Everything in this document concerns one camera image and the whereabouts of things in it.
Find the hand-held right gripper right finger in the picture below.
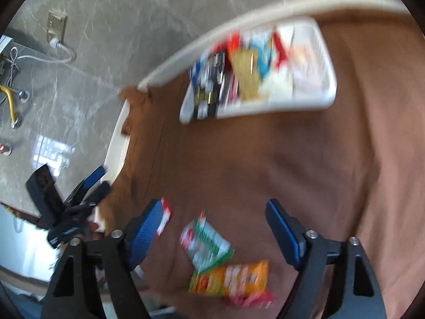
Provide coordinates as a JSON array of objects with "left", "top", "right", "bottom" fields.
[{"left": 265, "top": 199, "right": 387, "bottom": 319}]

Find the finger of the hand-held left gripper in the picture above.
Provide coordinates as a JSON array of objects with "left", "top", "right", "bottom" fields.
[
  {"left": 65, "top": 165, "right": 107, "bottom": 207},
  {"left": 78, "top": 182, "right": 112, "bottom": 208}
]

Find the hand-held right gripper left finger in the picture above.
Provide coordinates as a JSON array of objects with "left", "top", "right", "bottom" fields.
[{"left": 40, "top": 199, "right": 162, "bottom": 319}]

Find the green and red snack packet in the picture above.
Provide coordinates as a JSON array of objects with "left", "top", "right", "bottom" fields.
[{"left": 179, "top": 212, "right": 235, "bottom": 273}]

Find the black snack packet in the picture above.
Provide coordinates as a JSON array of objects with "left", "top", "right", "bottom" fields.
[{"left": 193, "top": 51, "right": 228, "bottom": 120}]

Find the white plastic tray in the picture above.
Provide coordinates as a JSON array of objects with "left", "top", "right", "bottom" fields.
[{"left": 178, "top": 16, "right": 337, "bottom": 125}]

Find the gold snack packet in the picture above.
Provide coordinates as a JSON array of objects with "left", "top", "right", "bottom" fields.
[{"left": 229, "top": 48, "right": 268, "bottom": 102}]

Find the light blue snack packet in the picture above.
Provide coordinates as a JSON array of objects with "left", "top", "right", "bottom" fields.
[{"left": 249, "top": 35, "right": 276, "bottom": 77}]

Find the small red and white packet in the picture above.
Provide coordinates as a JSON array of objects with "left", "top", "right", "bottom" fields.
[{"left": 154, "top": 197, "right": 174, "bottom": 236}]

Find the orange snack packet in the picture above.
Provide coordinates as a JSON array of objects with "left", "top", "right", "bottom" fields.
[{"left": 189, "top": 259, "right": 269, "bottom": 298}]

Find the brown cloth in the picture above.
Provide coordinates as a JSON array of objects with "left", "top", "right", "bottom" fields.
[{"left": 109, "top": 5, "right": 425, "bottom": 319}]

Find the yellow pipe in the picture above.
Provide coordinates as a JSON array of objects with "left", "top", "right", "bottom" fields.
[{"left": 0, "top": 85, "right": 20, "bottom": 128}]

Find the white round table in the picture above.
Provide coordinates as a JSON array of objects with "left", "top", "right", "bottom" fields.
[{"left": 103, "top": 0, "right": 410, "bottom": 182}]

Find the white crumpled snack packet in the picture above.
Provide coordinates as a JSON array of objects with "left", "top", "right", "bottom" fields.
[{"left": 262, "top": 70, "right": 294, "bottom": 102}]

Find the white and red snack packet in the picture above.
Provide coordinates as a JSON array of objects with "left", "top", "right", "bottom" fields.
[{"left": 270, "top": 31, "right": 293, "bottom": 70}]

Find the dark wooden rail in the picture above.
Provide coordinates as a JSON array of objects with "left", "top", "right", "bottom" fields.
[{"left": 0, "top": 201, "right": 44, "bottom": 228}]

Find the white power cable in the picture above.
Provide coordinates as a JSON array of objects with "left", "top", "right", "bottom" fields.
[{"left": 8, "top": 38, "right": 77, "bottom": 89}]

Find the wall power outlet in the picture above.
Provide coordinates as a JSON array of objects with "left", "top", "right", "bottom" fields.
[{"left": 46, "top": 11, "right": 67, "bottom": 40}]

